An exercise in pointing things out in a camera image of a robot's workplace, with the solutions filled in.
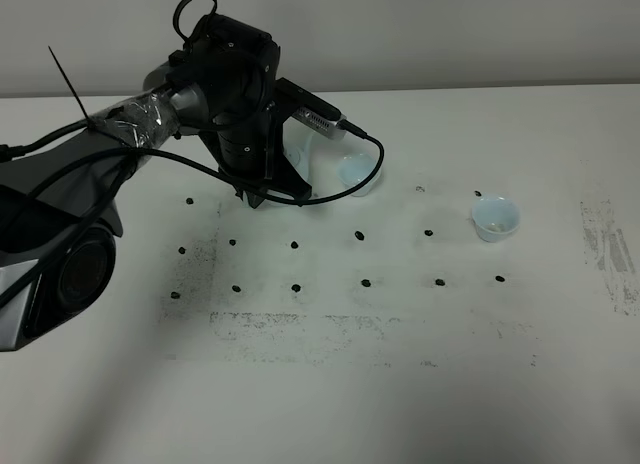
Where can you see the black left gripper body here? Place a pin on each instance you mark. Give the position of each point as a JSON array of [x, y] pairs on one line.
[[253, 155]]

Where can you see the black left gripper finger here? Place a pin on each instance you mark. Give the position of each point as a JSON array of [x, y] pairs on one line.
[[249, 199]]

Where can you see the light blue porcelain teapot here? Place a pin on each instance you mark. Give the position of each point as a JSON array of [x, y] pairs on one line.
[[298, 142]]

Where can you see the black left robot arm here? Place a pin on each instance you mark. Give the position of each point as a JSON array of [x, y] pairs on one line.
[[59, 222]]

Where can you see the light blue teacup near teapot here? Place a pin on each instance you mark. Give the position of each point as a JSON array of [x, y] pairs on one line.
[[354, 168]]

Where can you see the light blue teacup far right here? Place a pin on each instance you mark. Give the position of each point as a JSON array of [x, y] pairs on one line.
[[495, 218]]

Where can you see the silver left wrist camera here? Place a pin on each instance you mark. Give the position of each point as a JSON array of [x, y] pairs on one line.
[[312, 111]]

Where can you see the black cable tie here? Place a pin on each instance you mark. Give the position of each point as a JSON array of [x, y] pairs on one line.
[[70, 87]]

